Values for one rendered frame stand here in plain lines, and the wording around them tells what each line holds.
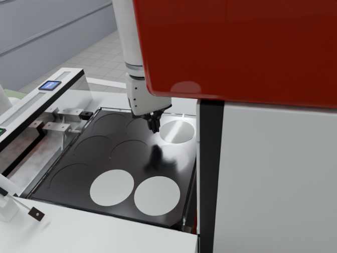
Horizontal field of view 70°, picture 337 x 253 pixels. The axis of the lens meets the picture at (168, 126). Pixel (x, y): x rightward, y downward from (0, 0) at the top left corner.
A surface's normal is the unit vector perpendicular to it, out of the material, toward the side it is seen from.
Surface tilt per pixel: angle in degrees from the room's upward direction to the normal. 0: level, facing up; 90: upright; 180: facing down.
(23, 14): 90
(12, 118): 0
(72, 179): 0
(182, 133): 1
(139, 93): 89
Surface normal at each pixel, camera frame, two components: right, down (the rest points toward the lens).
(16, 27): 0.91, 0.19
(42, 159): -0.08, -0.77
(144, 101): 0.31, 0.61
